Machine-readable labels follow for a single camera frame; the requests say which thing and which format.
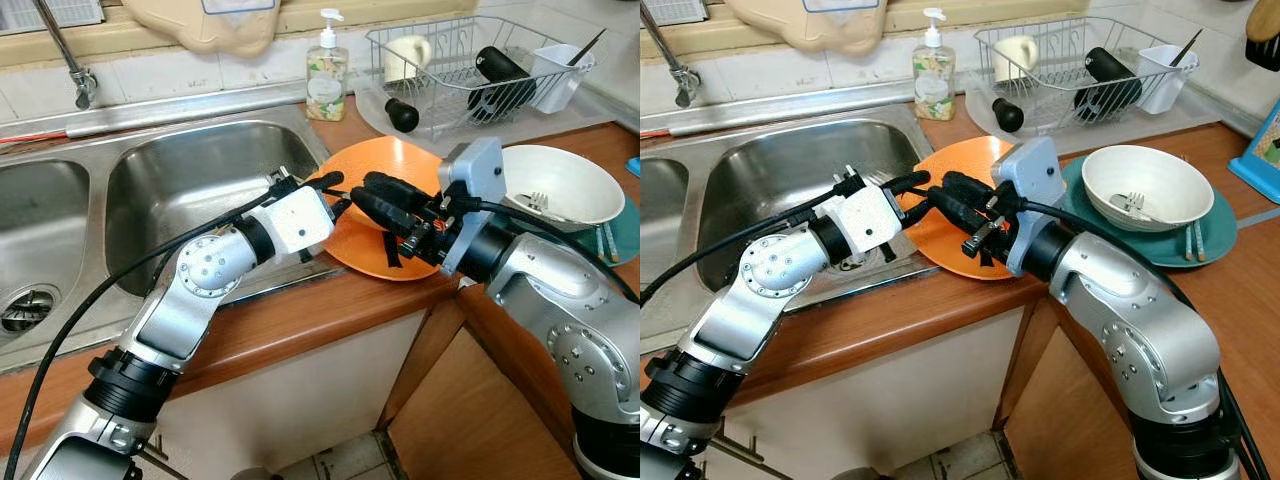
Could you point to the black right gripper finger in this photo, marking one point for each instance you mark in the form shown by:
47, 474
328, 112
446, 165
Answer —
395, 190
977, 190
385, 213
965, 213

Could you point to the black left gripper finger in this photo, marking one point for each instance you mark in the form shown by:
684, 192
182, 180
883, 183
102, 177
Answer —
325, 182
908, 181
926, 208
342, 208

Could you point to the orange plastic plate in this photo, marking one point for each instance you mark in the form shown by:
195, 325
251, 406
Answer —
945, 258
365, 258

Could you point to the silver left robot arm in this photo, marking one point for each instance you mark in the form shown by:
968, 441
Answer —
190, 290
750, 300

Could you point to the black round knob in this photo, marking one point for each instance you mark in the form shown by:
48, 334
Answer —
1009, 116
403, 116

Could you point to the soap pump bottle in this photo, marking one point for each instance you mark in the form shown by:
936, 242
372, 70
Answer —
933, 85
327, 85

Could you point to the metal fork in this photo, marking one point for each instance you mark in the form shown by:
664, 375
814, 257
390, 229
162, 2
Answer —
1130, 205
540, 203

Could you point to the stainless steel double sink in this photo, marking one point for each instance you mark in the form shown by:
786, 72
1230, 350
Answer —
780, 170
190, 180

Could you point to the cream ceramic mug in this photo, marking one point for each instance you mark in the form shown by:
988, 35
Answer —
1016, 58
408, 58

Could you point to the black bottle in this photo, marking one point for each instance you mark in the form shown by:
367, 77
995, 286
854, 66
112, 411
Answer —
1108, 80
502, 80

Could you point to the white ceramic bowl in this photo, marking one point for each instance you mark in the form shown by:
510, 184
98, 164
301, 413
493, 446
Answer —
1170, 175
575, 175

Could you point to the clear plastic drain tray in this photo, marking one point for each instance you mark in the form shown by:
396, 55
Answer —
1190, 125
560, 128

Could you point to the patterned chopstick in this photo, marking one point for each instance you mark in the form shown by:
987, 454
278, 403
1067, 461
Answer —
1190, 242
1200, 242
602, 242
612, 242

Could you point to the white cabinet door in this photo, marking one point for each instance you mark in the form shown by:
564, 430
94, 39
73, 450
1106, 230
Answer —
900, 385
300, 390

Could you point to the brown cabinet door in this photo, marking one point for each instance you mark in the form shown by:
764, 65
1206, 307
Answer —
1070, 420
470, 420

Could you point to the teal plate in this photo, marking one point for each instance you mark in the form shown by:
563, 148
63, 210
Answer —
1225, 225
625, 248

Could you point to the white cutlery holder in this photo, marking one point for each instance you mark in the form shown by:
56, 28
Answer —
560, 78
1168, 78

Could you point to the blue flat box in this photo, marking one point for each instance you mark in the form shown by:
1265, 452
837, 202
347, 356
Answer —
1262, 150
634, 166

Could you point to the dark slim utensil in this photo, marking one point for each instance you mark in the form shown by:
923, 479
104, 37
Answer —
1190, 45
590, 45

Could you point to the chrome sink faucet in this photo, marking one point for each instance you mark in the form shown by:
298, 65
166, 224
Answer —
70, 65
675, 65

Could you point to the white slatted grille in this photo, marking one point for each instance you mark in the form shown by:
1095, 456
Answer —
675, 10
50, 12

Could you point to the metal sink strainer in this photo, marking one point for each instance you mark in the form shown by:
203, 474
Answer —
28, 312

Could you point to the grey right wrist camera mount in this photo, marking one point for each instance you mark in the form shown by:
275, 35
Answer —
1035, 180
478, 180

